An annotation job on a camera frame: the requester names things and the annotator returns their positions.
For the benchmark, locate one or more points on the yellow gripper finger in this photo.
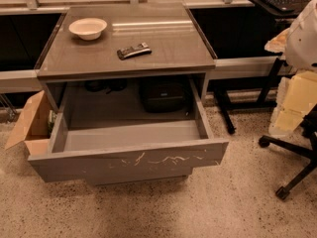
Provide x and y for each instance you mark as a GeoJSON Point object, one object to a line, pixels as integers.
{"type": "Point", "coordinates": [296, 97]}
{"type": "Point", "coordinates": [278, 43]}

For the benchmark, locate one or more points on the dark rxbar chocolate wrapper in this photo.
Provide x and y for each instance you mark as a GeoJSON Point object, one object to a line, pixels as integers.
{"type": "Point", "coordinates": [135, 51]}

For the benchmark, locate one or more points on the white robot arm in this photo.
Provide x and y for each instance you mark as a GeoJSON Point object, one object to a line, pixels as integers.
{"type": "Point", "coordinates": [301, 43]}

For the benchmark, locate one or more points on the grey cabinet with glossy top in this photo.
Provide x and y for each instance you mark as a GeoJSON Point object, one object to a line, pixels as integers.
{"type": "Point", "coordinates": [169, 29]}

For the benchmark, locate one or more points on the open grey top drawer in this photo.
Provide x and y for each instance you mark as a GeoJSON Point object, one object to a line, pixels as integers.
{"type": "Point", "coordinates": [109, 138]}

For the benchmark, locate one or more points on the white paper bowl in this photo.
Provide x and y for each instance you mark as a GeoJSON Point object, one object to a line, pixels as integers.
{"type": "Point", "coordinates": [88, 29]}

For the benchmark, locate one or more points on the open cardboard box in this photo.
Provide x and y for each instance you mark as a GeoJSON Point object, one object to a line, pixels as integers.
{"type": "Point", "coordinates": [32, 127]}

